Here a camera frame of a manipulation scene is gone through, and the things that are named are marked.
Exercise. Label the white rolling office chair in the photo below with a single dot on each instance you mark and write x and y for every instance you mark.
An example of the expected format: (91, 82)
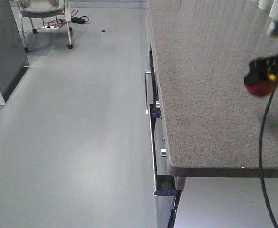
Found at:
(43, 9)

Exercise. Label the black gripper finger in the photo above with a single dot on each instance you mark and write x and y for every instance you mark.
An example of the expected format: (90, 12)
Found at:
(260, 69)

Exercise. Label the black power adapter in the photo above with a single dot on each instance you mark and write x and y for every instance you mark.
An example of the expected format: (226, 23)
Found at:
(78, 20)

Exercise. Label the white power strip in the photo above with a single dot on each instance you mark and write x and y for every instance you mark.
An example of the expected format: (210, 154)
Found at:
(50, 28)

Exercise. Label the grey granite kitchen island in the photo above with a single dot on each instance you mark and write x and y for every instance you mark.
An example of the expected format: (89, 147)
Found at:
(202, 50)

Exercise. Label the red yellow apple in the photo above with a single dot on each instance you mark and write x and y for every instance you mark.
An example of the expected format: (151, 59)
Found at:
(261, 88)

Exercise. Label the dark grey fridge body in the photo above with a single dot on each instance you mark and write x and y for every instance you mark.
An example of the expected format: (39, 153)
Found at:
(13, 59)

